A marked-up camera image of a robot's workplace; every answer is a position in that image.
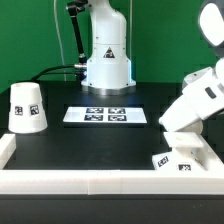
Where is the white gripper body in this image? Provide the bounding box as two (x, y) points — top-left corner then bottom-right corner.
(159, 67), (224, 132)

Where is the white lamp bulb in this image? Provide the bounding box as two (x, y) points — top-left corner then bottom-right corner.
(186, 121), (203, 135)

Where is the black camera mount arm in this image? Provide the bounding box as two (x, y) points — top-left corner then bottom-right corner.
(66, 0), (88, 64)

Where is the black cable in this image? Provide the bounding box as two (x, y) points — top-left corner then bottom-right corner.
(30, 64), (88, 83)

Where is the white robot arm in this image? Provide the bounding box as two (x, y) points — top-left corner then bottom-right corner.
(82, 0), (224, 131)

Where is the white lamp shade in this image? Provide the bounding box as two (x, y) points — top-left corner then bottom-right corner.
(8, 82), (47, 134)

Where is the white lamp base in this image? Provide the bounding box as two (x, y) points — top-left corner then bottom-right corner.
(152, 132), (205, 172)

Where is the white thin cable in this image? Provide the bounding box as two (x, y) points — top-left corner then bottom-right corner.
(53, 0), (68, 82)

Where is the white marker sheet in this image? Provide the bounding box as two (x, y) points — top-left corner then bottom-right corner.
(63, 107), (147, 124)

